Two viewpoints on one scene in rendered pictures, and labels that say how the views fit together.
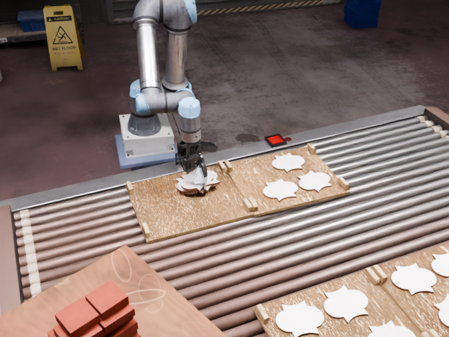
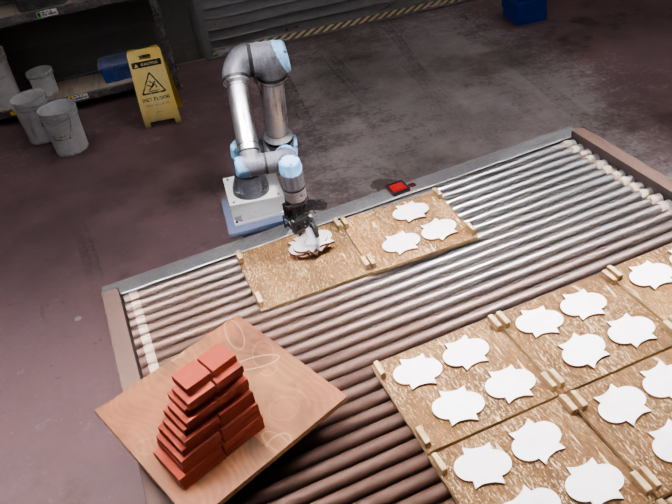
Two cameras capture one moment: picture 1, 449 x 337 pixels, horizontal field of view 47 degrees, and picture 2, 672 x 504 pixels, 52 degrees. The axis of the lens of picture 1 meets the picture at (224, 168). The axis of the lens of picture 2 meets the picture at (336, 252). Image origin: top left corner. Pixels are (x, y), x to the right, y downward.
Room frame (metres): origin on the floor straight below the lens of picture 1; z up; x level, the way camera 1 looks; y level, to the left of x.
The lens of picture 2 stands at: (-0.40, -0.18, 2.47)
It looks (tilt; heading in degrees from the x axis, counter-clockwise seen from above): 38 degrees down; 6
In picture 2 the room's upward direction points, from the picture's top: 9 degrees counter-clockwise
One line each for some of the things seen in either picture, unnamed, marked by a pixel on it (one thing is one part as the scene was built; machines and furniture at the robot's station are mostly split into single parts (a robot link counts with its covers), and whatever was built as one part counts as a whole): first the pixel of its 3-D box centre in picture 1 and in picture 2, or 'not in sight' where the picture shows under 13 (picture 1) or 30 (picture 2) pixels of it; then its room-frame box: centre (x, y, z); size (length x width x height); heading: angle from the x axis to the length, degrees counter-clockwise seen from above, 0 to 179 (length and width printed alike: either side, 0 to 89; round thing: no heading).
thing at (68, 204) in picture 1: (248, 162); (367, 216); (1.84, -0.10, 0.90); 1.95 x 0.05 x 0.05; 113
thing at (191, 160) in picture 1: (190, 152); (297, 213); (1.59, 0.13, 1.12); 0.09 x 0.08 x 0.12; 130
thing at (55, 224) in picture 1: (257, 174); (378, 228); (1.75, -0.14, 0.90); 1.95 x 0.05 x 0.05; 113
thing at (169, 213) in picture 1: (187, 200); (301, 264); (1.54, 0.14, 0.93); 0.41 x 0.35 x 0.02; 111
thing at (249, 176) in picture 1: (284, 178); (406, 229); (1.69, -0.25, 0.93); 0.41 x 0.35 x 0.02; 110
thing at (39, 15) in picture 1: (37, 20); (121, 66); (5.58, 2.07, 0.22); 0.40 x 0.31 x 0.16; 105
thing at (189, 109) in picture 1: (189, 114); (291, 173); (1.60, 0.12, 1.28); 0.09 x 0.08 x 0.11; 11
